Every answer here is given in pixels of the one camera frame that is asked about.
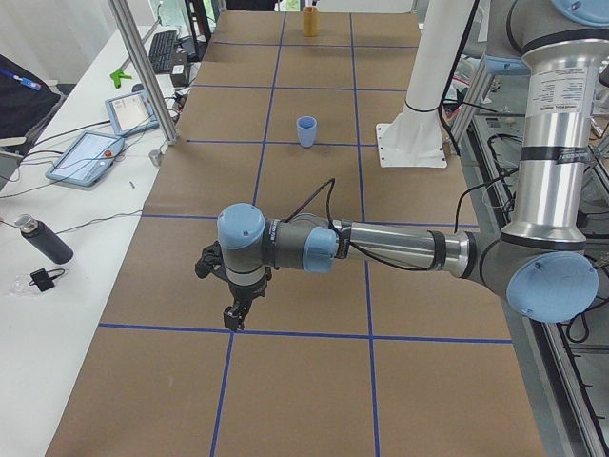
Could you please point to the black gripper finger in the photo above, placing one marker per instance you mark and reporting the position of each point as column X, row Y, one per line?
column 231, row 318
column 243, row 309

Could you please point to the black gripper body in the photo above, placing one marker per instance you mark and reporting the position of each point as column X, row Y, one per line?
column 245, row 290

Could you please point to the blue plastic cup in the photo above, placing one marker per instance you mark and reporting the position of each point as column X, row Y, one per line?
column 306, row 130

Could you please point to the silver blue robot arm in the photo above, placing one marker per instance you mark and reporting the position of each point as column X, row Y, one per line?
column 536, row 264

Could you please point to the yellow wooden cup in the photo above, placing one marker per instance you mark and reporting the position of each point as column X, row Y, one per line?
column 310, row 17

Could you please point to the brown paper table mat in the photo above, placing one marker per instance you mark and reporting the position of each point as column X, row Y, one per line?
column 365, row 360

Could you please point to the black small adapter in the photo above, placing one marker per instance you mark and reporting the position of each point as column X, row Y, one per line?
column 45, row 279

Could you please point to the near blue teach pendant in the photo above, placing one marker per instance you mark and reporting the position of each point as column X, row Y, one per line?
column 87, row 159

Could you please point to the blue teach pendant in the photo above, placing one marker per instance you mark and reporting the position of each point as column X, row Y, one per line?
column 87, row 159
column 131, row 113

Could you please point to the black water bottle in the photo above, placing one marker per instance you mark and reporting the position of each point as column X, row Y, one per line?
column 44, row 239

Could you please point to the far blue teach pendant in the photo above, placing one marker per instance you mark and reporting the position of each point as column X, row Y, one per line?
column 131, row 113

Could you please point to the green clamp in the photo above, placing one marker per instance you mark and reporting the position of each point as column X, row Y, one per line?
column 118, row 76

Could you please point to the black keyboard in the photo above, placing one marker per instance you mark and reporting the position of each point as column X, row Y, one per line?
column 161, row 50

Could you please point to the white camera stand post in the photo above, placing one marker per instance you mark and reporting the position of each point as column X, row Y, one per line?
column 414, row 138

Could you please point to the aluminium frame post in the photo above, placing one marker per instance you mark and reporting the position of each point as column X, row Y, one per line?
column 138, row 56

